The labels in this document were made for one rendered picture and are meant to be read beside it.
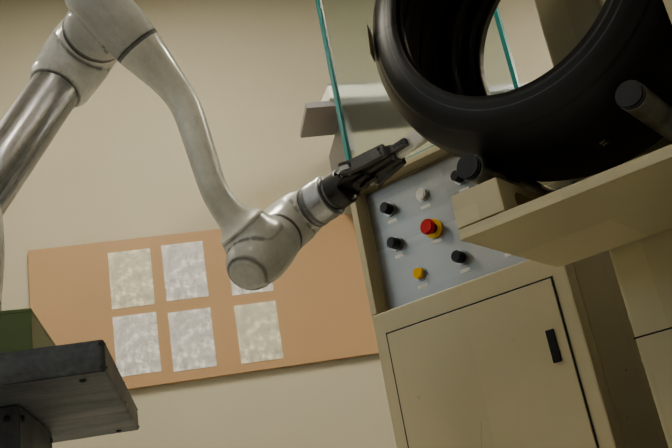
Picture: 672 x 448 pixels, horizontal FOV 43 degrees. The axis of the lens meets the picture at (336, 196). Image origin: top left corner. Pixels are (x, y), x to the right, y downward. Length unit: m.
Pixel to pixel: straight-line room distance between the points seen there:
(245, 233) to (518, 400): 0.77
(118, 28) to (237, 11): 3.46
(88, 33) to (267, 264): 0.59
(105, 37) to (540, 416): 1.22
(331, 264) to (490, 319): 2.51
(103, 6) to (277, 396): 2.88
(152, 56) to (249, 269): 0.48
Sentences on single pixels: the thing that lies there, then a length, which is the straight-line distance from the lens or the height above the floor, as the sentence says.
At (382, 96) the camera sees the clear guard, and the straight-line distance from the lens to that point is 2.42.
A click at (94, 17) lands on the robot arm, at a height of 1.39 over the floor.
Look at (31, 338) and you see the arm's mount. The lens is 1.24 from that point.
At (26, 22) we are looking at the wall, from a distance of 5.25.
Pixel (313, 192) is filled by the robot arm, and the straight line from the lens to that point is 1.72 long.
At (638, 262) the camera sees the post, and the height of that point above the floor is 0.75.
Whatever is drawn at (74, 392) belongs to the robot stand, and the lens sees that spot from 1.20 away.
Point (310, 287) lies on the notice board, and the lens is 4.47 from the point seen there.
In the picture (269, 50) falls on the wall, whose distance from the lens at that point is 5.08.
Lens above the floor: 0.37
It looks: 22 degrees up
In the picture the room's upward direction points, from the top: 10 degrees counter-clockwise
